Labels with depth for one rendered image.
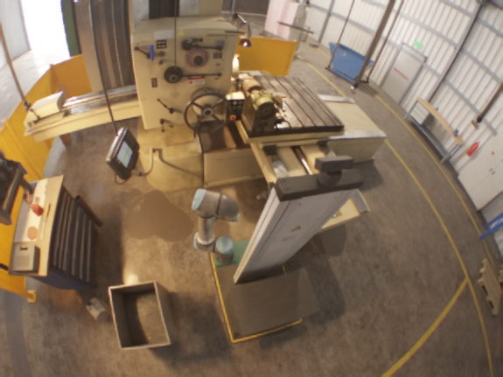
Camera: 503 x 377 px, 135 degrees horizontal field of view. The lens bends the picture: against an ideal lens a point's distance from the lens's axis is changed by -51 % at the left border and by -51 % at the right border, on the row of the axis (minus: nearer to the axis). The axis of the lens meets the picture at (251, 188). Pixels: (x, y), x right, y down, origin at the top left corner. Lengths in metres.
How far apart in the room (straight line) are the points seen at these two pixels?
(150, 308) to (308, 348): 1.63
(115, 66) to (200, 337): 2.81
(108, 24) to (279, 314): 2.74
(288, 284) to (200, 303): 1.06
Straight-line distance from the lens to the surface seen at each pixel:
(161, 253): 2.43
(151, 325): 2.04
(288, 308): 1.50
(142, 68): 1.68
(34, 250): 1.86
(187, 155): 2.32
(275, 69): 4.86
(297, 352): 2.45
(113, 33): 2.32
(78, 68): 4.52
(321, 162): 0.61
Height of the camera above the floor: 2.26
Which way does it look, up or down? 53 degrees down
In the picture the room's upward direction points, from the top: 16 degrees clockwise
